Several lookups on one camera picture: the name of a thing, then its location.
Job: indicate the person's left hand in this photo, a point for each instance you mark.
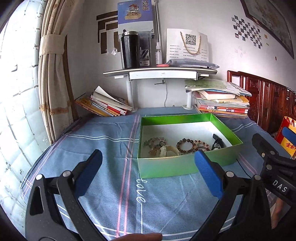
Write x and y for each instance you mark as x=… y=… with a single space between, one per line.
x=141 y=237

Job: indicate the metal pole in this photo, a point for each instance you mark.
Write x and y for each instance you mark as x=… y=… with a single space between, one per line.
x=158 y=23

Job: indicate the checkered wall stickers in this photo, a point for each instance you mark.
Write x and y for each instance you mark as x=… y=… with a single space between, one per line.
x=248 y=30

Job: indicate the black tumbler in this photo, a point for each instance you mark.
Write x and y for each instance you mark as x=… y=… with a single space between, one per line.
x=130 y=51

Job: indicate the grey pouch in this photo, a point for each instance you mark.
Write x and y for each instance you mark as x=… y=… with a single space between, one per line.
x=192 y=63

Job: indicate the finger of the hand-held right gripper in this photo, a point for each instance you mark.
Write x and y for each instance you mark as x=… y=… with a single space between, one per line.
x=290 y=134
x=266 y=148

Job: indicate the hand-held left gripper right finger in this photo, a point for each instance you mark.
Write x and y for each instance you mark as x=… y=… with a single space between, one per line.
x=208 y=173

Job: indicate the beige curtain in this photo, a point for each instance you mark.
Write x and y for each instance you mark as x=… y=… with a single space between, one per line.
x=55 y=81

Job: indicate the white paper bag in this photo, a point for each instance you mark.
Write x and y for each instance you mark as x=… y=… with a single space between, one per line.
x=175 y=46

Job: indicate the blue striped tablecloth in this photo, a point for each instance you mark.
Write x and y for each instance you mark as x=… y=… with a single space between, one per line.
x=92 y=143

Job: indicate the tall stack of books and magazines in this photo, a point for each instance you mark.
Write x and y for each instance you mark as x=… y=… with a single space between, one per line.
x=219 y=104

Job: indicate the green cardboard box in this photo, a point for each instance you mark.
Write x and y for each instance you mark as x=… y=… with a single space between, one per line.
x=180 y=166

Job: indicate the framed wall picture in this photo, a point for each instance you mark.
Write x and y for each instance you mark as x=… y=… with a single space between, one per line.
x=270 y=20

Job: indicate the blue printed box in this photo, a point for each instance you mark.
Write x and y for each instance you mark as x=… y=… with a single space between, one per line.
x=135 y=16

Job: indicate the white desk shelf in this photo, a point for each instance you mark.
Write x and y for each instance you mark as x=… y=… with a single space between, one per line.
x=161 y=73

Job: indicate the cream jade pendant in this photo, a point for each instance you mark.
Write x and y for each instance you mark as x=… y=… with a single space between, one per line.
x=167 y=149

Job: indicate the brown wall stickers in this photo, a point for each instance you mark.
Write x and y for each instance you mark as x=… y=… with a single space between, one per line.
x=103 y=41

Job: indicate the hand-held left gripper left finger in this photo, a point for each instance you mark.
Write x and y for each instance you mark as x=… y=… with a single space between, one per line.
x=89 y=171

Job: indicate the red wooden headboard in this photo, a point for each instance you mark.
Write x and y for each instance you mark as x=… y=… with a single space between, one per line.
x=263 y=102

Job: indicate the red and yellow bag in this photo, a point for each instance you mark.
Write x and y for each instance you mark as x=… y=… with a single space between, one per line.
x=288 y=146

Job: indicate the small red disc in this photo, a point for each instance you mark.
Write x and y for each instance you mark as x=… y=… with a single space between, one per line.
x=163 y=65

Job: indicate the black wristwatch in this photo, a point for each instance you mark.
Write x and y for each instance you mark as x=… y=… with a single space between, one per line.
x=217 y=141

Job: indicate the stack of books with open page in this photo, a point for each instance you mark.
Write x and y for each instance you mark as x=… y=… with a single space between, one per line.
x=106 y=104

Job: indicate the small white spray bottle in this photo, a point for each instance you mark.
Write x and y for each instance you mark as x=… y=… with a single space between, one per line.
x=158 y=55

